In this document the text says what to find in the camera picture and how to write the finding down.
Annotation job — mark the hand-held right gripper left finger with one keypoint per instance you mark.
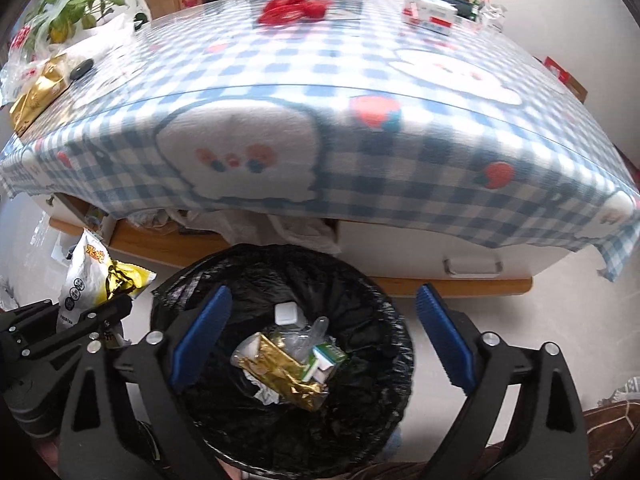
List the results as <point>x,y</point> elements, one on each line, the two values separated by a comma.
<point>200,340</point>

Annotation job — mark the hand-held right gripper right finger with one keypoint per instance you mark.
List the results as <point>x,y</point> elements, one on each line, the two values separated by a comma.
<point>447,340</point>

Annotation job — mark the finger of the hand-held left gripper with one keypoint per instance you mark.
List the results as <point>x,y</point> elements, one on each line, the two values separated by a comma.
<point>30,312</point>
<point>100,315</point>

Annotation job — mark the yellow snack bag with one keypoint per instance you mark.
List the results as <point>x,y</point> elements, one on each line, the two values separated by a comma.
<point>87,270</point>

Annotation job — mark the white tissue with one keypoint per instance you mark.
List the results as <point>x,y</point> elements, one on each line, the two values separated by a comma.
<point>265,391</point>

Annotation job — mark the gold foil bag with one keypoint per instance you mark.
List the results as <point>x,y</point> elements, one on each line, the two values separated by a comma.
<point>37,95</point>
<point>282,367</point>

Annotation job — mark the white bottle with red cap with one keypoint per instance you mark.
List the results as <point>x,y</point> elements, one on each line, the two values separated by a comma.
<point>286,314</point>

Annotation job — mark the black-lined trash bin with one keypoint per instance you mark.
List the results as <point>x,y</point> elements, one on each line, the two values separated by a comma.
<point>350,310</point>

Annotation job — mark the clear plastic bottle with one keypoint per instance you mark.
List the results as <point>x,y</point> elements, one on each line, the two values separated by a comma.
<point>305,340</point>

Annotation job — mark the green carton box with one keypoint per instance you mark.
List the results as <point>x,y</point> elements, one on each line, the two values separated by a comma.
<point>327,355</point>

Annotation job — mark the clear plastic wrapper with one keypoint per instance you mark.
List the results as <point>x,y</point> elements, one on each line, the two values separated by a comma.
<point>245,351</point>

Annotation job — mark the white and wooden table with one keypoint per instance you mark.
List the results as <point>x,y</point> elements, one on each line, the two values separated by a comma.
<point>400,255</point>

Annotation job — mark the blue slipper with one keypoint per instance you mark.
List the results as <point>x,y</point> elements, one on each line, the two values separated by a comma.
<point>392,442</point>

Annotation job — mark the blue checkered tablecloth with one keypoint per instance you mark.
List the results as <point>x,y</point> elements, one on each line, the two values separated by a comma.
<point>400,160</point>

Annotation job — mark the grey patterned rug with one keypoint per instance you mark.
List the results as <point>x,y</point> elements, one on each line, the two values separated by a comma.
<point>627,392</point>

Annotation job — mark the person's brown patterned trouser leg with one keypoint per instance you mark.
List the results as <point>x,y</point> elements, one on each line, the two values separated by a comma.
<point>610,435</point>

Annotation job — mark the black key fob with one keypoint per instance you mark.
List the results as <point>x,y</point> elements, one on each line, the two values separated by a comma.
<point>81,68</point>

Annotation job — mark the clear plastic bag red print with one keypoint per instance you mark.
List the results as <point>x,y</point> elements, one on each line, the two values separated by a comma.
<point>22,50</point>

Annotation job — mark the white plastic bag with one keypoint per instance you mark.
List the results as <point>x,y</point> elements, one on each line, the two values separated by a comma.
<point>100,40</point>

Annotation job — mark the red printed box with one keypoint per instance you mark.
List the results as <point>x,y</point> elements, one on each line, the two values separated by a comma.
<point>557,67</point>

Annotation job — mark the large leafy potted plant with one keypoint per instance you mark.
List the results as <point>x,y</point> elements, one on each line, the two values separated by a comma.
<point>70,15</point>

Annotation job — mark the white sack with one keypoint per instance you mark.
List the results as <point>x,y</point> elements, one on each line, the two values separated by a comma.
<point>492,12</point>

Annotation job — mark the red crumpled wrapper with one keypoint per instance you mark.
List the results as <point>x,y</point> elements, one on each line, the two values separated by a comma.
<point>290,9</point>

